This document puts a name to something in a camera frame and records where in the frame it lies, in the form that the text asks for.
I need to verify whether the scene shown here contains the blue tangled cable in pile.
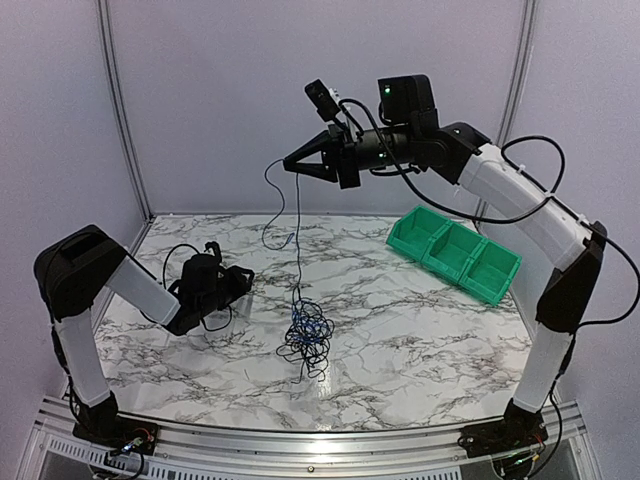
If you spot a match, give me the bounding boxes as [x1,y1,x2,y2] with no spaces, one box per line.
[289,298,326,351]

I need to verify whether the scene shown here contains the green plastic bin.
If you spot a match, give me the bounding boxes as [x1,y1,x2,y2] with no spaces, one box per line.
[459,240,522,306]
[386,206,451,262]
[421,222,487,283]

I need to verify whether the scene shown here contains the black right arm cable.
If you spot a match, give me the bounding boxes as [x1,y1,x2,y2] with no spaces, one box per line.
[339,97,640,326]

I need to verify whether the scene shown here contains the green plastic bin left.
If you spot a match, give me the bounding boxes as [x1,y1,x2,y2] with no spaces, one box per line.
[386,206,451,262]

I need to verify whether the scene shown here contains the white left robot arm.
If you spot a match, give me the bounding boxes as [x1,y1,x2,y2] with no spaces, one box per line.
[33,224,255,447]

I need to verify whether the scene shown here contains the aluminium corner post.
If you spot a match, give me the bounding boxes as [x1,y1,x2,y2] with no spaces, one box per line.
[496,0,540,146]
[95,0,154,223]

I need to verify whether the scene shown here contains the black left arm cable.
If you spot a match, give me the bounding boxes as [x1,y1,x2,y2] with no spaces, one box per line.
[162,241,234,332]

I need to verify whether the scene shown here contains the green plastic bin right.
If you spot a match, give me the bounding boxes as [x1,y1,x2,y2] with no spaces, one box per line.
[459,240,522,306]

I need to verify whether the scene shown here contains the blue cable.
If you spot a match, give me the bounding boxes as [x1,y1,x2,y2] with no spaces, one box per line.
[289,298,326,351]
[263,158,304,301]

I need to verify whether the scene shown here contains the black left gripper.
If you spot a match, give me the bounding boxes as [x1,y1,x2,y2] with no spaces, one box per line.
[197,265,254,317]

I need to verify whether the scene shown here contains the aluminium right corner post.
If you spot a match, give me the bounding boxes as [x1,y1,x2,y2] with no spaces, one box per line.
[496,0,540,146]

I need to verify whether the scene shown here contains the aluminium left corner post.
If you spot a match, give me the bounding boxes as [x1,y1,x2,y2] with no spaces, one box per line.
[95,0,154,223]

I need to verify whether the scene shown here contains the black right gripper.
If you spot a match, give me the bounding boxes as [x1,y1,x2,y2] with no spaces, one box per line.
[284,121,418,188]

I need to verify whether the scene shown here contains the green plastic bin middle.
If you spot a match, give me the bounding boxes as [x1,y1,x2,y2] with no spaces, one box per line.
[421,222,487,283]

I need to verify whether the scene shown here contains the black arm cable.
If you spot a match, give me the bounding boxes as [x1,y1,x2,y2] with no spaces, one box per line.
[162,241,234,332]
[339,97,640,326]

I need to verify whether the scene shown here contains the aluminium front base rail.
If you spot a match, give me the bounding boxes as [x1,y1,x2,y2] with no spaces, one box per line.
[19,394,601,480]

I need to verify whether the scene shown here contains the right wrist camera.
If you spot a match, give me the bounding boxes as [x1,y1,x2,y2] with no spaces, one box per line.
[304,79,340,122]

